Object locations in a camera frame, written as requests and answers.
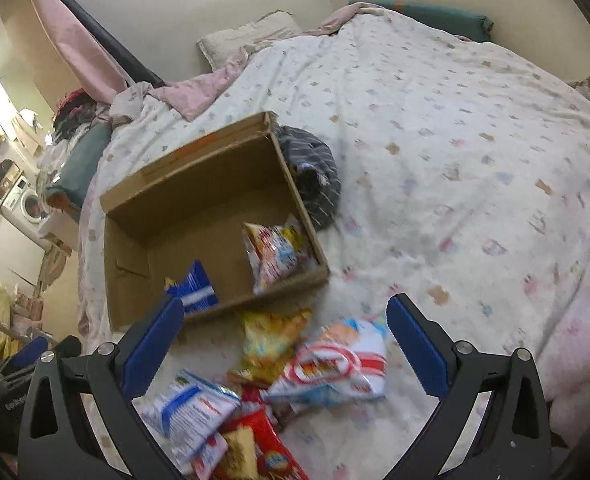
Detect beige pillow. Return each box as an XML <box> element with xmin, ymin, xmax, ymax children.
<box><xmin>197</xmin><ymin>10</ymin><xmax>301</xmax><ymax>68</ymax></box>

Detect teal cushion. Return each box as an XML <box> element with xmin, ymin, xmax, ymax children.
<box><xmin>45</xmin><ymin>122</ymin><xmax>113</xmax><ymax>211</ymax></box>

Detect white washing machine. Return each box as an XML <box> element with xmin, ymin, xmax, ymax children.
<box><xmin>0</xmin><ymin>175</ymin><xmax>50</xmax><ymax>251</ymax></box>

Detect pink and white snack packet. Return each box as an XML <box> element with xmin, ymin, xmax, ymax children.
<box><xmin>187</xmin><ymin>432</ymin><xmax>228</xmax><ymax>478</ymax></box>

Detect red snack packet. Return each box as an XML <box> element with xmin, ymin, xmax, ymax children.
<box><xmin>215</xmin><ymin>385</ymin><xmax>311</xmax><ymax>480</ymax></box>

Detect dark striped cloth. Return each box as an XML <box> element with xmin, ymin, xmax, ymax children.
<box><xmin>273</xmin><ymin>125</ymin><xmax>343</xmax><ymax>233</ymax></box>

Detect pale cloth pile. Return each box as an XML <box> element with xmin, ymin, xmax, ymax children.
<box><xmin>37</xmin><ymin>137</ymin><xmax>76</xmax><ymax>186</ymax></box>

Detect white red-ring snack packet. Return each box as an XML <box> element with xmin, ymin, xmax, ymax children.
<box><xmin>262</xmin><ymin>316</ymin><xmax>391</xmax><ymax>403</ymax></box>

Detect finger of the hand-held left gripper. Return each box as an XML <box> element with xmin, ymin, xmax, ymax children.
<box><xmin>0</xmin><ymin>336</ymin><xmax>50</xmax><ymax>373</ymax></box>

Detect pink curtain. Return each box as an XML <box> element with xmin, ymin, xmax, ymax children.
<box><xmin>27</xmin><ymin>0</ymin><xmax>130</xmax><ymax>106</ymax></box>

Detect green pillow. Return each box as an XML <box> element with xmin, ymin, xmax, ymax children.
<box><xmin>347</xmin><ymin>0</ymin><xmax>493</xmax><ymax>43</ymax></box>

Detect dark blue snack packet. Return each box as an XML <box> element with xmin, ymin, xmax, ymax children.
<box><xmin>164</xmin><ymin>259</ymin><xmax>220</xmax><ymax>317</ymax></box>

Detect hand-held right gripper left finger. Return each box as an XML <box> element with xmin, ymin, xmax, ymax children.
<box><xmin>17</xmin><ymin>294</ymin><xmax>196</xmax><ymax>480</ymax></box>

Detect white storage box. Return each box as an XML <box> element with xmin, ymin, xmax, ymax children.
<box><xmin>37</xmin><ymin>210</ymin><xmax>80</xmax><ymax>251</ymax></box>

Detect pink blanket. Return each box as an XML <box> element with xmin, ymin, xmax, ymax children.
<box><xmin>110</xmin><ymin>5</ymin><xmax>386</xmax><ymax>123</ymax></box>

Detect yellow snack packet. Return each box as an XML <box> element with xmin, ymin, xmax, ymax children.
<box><xmin>227</xmin><ymin>307</ymin><xmax>312</xmax><ymax>386</ymax></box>

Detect pink cartoon snack packet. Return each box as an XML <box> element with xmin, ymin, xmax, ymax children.
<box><xmin>241</xmin><ymin>212</ymin><xmax>321</xmax><ymax>296</ymax></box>

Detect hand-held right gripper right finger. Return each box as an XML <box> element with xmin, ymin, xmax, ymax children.
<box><xmin>386</xmin><ymin>292</ymin><xmax>556</xmax><ymax>480</ymax></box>

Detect brown cardboard box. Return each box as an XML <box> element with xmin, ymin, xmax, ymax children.
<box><xmin>99</xmin><ymin>111</ymin><xmax>331</xmax><ymax>333</ymax></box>

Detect white and blue snack packet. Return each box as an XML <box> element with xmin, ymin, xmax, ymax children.
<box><xmin>135</xmin><ymin>369</ymin><xmax>242</xmax><ymax>461</ymax></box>

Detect pile of dark clothes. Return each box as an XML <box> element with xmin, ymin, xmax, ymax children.
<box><xmin>50</xmin><ymin>87</ymin><xmax>113</xmax><ymax>143</ymax></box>

